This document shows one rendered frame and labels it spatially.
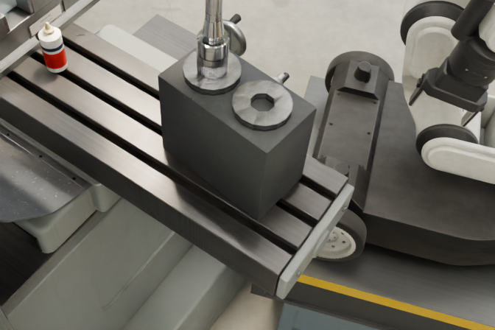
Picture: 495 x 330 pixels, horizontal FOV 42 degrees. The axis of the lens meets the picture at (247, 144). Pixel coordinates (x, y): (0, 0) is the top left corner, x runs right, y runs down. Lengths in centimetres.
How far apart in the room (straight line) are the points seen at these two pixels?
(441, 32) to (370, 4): 171
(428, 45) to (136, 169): 62
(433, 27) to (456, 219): 53
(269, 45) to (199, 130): 174
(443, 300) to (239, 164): 87
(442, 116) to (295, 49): 127
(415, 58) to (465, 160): 33
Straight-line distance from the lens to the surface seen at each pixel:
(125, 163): 113
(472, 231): 163
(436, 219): 162
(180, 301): 183
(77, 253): 134
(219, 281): 188
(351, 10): 295
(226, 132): 95
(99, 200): 126
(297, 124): 95
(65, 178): 122
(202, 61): 96
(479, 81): 118
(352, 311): 180
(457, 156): 157
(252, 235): 105
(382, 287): 169
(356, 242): 157
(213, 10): 90
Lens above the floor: 187
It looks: 52 degrees down
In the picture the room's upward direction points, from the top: 6 degrees clockwise
